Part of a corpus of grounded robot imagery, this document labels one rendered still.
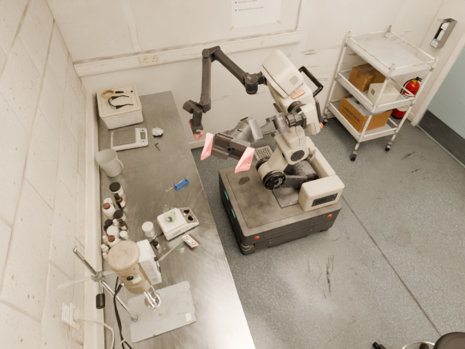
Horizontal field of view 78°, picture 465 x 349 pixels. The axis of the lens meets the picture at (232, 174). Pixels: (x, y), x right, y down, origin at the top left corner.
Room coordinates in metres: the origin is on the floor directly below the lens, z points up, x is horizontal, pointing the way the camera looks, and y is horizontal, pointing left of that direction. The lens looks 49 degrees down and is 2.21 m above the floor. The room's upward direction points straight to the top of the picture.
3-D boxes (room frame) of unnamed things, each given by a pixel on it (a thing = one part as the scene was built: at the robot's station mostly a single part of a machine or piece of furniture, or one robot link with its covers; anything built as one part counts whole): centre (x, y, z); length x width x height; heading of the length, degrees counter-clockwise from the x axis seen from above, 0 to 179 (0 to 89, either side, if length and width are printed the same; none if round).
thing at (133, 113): (1.92, 0.89, 0.82); 0.37 x 0.31 x 0.14; 21
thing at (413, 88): (2.85, -2.01, 0.27); 0.16 x 0.14 x 0.53; 108
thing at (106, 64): (2.32, 0.28, 1.08); 1.90 x 0.06 x 0.10; 108
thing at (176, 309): (0.41, 0.34, 0.76); 0.30 x 0.20 x 0.01; 108
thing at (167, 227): (0.86, 0.34, 0.83); 0.12 x 0.12 x 0.01; 32
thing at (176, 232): (0.87, 0.32, 0.79); 0.22 x 0.13 x 0.08; 122
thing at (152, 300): (0.40, 0.35, 1.02); 0.07 x 0.07 x 0.25
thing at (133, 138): (1.60, 0.76, 0.77); 0.26 x 0.19 x 0.05; 104
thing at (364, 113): (2.52, -1.40, 0.59); 0.65 x 0.48 x 0.93; 18
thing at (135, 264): (0.41, 0.33, 1.25); 0.15 x 0.11 x 0.24; 108
